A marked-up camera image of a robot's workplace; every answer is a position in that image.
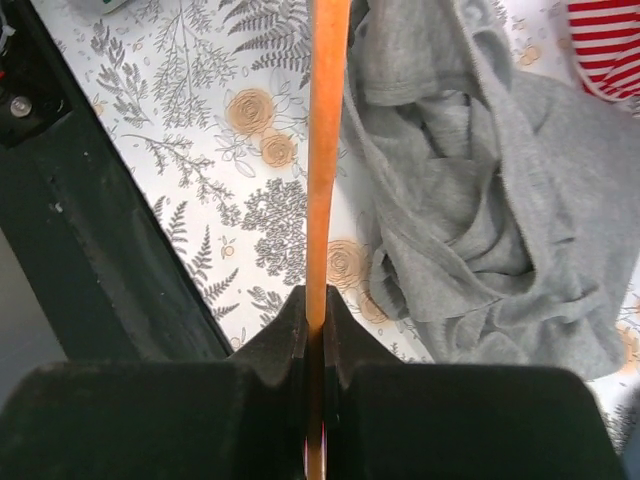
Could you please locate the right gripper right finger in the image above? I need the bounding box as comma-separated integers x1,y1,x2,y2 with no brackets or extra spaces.
324,287,625,479

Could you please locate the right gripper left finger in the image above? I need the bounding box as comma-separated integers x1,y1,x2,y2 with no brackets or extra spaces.
1,286,307,479

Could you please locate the grey tank top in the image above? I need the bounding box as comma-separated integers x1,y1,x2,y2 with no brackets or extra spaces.
343,1,639,380

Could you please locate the orange plastic hanger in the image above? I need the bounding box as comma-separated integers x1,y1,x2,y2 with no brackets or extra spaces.
305,0,350,479

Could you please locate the red white striped tank top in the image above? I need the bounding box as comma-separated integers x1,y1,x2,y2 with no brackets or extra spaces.
567,1,639,103

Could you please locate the floral table cloth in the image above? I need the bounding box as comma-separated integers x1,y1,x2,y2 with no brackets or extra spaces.
32,1,639,452

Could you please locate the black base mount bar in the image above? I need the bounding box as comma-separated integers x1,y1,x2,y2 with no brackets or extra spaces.
1,1,231,361

